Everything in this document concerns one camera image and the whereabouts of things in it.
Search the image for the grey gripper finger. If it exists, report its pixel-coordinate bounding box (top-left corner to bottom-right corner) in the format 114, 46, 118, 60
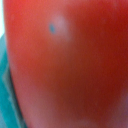
0, 36, 27, 128

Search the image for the red toy tomato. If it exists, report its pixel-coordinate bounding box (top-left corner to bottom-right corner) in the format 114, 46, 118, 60
3, 0, 128, 128

